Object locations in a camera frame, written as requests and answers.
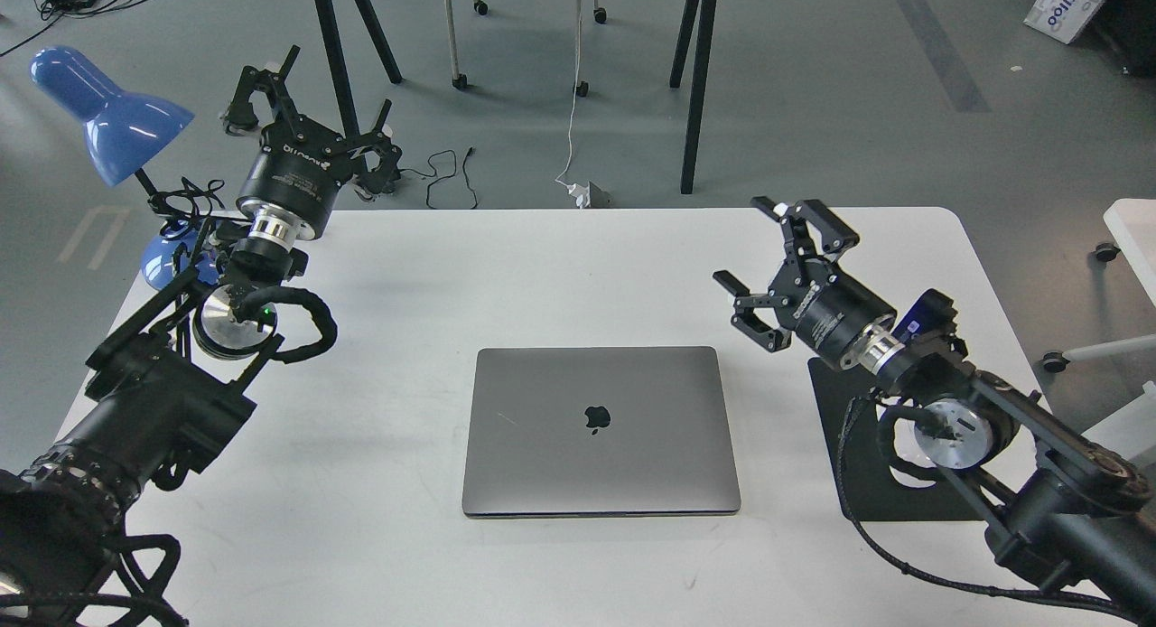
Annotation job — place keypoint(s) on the grey laptop computer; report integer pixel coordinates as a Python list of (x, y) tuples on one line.
[(599, 431)]

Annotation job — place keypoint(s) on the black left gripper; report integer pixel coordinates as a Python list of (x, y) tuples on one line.
[(293, 180)]

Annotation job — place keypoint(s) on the white computer mouse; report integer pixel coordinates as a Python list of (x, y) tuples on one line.
[(915, 477)]

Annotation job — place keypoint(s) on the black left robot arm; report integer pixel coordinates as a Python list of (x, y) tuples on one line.
[(170, 384)]

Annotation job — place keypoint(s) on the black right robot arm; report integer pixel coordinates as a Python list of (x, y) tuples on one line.
[(1060, 511)]

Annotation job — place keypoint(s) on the white cardboard box blue print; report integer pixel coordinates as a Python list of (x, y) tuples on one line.
[(1062, 20)]

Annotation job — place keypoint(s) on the white power adapter with cable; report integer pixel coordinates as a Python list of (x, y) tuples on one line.
[(581, 194)]

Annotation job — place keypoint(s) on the white side table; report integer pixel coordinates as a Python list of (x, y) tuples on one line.
[(1129, 430)]

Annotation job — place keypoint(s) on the blue desk lamp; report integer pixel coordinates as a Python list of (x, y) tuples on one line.
[(124, 130)]

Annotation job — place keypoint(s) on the black mouse pad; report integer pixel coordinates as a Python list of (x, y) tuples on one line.
[(873, 492)]

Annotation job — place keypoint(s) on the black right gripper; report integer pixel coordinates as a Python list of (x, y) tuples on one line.
[(834, 310)]

